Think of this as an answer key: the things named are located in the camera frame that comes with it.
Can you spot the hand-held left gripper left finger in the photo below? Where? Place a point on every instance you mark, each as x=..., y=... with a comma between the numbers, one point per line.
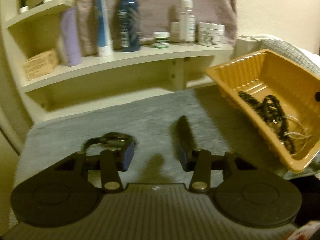
x=127, y=156

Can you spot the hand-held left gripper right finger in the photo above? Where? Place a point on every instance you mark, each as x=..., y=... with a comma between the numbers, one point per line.
x=182, y=156

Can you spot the orange plastic tray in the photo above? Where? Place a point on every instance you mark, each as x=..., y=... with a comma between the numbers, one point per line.
x=275, y=67

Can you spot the grey fluffy mat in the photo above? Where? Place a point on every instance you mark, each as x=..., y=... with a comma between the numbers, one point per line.
x=150, y=120

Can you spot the grey woven cushion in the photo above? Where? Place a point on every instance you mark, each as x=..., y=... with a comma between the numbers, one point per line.
x=295, y=52

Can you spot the cream shelf unit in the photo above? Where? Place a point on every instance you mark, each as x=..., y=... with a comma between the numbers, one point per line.
x=125, y=62

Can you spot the small green label jar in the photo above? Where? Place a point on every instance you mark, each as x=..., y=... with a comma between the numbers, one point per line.
x=161, y=41

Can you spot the white cream jar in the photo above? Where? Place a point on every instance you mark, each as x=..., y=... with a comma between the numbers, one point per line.
x=211, y=35

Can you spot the small cardboard box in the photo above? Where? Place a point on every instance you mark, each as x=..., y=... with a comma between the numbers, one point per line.
x=40, y=65

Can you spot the purple tube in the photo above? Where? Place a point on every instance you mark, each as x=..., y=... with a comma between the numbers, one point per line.
x=71, y=42

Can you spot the white and blue tube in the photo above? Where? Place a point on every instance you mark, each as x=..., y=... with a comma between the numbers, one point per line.
x=103, y=30

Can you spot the clear spray bottle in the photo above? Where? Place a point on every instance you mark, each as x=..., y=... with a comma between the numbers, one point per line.
x=187, y=25

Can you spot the dark blue spray bottle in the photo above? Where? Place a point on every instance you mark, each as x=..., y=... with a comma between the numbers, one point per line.
x=128, y=22

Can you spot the red and white paper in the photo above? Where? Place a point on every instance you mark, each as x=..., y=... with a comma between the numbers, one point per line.
x=305, y=231

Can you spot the black tube white cap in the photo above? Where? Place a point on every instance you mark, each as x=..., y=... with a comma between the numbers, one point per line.
x=48, y=0

